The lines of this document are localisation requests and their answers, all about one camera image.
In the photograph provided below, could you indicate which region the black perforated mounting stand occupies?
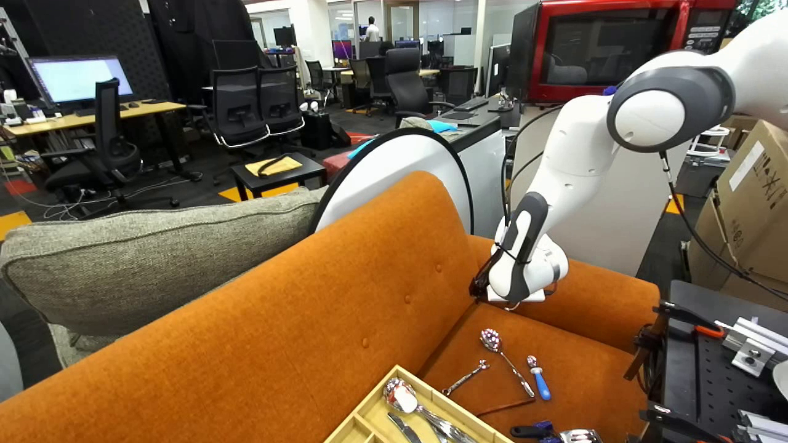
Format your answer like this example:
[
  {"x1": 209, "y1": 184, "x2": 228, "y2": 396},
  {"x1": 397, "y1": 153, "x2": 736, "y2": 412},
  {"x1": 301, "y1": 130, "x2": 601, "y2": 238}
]
[{"x1": 626, "y1": 278, "x2": 788, "y2": 443}]

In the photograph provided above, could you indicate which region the wooden cutlery tray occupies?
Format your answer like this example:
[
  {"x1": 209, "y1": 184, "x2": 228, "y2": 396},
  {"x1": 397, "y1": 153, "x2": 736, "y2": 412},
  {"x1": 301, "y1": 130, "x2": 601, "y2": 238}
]
[{"x1": 323, "y1": 364, "x2": 514, "y2": 443}]

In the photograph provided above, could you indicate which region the brown cardboard box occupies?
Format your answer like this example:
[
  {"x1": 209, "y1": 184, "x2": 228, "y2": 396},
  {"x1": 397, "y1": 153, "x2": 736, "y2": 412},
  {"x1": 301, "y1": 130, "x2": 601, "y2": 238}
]
[{"x1": 686, "y1": 118, "x2": 788, "y2": 315}]

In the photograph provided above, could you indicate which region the shiny silver utensil head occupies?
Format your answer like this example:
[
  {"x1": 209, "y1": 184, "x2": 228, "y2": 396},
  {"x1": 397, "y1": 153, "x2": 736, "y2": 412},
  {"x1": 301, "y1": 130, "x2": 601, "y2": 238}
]
[{"x1": 561, "y1": 425, "x2": 603, "y2": 443}]

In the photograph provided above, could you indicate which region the teal flat item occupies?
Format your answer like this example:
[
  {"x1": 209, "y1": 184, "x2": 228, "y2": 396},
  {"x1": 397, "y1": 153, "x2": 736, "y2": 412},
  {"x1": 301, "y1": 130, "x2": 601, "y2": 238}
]
[{"x1": 423, "y1": 118, "x2": 460, "y2": 139}]

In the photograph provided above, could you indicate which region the red handled clamp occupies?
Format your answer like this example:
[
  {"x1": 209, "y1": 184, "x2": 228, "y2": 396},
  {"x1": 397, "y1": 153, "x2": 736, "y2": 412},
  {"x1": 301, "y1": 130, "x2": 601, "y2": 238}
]
[{"x1": 656, "y1": 300, "x2": 729, "y2": 344}]

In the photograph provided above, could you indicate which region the silver metal bracket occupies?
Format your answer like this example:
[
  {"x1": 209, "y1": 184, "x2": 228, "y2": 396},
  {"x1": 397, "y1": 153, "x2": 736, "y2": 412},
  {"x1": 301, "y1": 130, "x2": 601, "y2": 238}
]
[{"x1": 712, "y1": 315, "x2": 788, "y2": 379}]

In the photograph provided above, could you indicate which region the grey fabric cushion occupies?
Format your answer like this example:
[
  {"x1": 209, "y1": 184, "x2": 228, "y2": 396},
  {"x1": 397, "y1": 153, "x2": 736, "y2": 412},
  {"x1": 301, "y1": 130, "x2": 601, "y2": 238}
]
[{"x1": 0, "y1": 184, "x2": 327, "y2": 339}]

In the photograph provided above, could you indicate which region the black tall-backed chair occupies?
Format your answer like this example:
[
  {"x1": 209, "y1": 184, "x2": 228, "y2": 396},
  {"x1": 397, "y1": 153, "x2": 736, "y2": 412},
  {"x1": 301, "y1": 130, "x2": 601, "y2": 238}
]
[{"x1": 44, "y1": 77, "x2": 142, "y2": 203}]

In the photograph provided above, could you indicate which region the white cabinet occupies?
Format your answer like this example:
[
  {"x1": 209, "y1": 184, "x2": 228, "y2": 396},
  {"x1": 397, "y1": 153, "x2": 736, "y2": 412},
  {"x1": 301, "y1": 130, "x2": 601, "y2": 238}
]
[{"x1": 500, "y1": 101, "x2": 684, "y2": 278}]

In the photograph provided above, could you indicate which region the blue handled utensil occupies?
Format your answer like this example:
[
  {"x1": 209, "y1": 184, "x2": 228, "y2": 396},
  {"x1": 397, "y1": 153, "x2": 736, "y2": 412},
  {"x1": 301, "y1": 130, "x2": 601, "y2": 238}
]
[{"x1": 525, "y1": 353, "x2": 556, "y2": 405}]

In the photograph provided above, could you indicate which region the metal spoon with patterned head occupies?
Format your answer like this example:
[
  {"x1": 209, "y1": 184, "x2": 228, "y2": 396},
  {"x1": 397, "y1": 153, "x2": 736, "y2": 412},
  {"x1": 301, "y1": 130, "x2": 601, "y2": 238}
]
[{"x1": 477, "y1": 328, "x2": 539, "y2": 402}]

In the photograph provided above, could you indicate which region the wooden office desk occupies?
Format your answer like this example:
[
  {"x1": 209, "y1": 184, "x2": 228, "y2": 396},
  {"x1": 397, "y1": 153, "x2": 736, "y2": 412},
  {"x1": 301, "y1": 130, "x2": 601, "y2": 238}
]
[{"x1": 2, "y1": 98, "x2": 190, "y2": 139}]

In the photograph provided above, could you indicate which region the thin brown stick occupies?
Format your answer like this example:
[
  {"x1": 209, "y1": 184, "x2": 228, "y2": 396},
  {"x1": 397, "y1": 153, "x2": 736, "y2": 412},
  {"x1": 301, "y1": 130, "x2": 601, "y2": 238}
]
[{"x1": 476, "y1": 395, "x2": 537, "y2": 418}]

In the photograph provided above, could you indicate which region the yellow folder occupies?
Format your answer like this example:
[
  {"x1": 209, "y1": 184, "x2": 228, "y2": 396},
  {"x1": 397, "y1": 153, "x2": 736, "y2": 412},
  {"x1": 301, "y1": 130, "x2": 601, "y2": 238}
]
[{"x1": 243, "y1": 156, "x2": 306, "y2": 179}]

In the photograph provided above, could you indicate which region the large lit computer monitor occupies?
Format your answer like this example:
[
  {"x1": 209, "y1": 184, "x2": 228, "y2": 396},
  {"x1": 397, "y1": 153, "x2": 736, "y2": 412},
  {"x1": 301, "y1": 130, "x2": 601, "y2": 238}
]
[{"x1": 24, "y1": 54, "x2": 138, "y2": 110}]

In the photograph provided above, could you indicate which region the dark blue utensil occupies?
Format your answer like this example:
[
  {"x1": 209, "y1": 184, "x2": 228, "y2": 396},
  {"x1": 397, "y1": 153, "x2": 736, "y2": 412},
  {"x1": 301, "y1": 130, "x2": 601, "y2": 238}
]
[{"x1": 507, "y1": 422, "x2": 561, "y2": 443}]

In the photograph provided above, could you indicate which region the black mesh office chair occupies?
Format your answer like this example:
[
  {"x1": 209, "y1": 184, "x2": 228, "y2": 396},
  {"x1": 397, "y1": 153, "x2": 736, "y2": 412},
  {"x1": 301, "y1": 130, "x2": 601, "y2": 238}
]
[
  {"x1": 257, "y1": 64, "x2": 308, "y2": 139},
  {"x1": 206, "y1": 64, "x2": 271, "y2": 153}
]

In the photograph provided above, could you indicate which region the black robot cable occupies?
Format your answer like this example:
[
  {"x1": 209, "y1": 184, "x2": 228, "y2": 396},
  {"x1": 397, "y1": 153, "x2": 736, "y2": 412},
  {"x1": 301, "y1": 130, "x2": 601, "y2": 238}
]
[{"x1": 657, "y1": 151, "x2": 788, "y2": 307}]

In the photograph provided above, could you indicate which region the orange fabric sofa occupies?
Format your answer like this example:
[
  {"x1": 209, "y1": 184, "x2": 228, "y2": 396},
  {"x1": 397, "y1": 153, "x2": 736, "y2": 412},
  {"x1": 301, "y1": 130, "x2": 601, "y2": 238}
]
[{"x1": 0, "y1": 169, "x2": 662, "y2": 443}]

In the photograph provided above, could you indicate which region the black low table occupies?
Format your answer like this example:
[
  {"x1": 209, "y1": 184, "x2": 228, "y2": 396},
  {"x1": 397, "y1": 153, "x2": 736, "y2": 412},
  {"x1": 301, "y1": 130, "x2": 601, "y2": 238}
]
[{"x1": 228, "y1": 151, "x2": 327, "y2": 203}]

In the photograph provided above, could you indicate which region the red and black microwave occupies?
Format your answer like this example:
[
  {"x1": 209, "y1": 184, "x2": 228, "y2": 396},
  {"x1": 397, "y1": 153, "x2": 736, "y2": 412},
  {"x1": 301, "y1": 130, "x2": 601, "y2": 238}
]
[{"x1": 507, "y1": 0, "x2": 740, "y2": 105}]

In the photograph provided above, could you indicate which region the silver spoon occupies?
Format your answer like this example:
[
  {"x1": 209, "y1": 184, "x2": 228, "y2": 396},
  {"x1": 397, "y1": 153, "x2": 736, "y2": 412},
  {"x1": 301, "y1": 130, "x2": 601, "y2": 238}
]
[{"x1": 382, "y1": 376, "x2": 462, "y2": 443}]

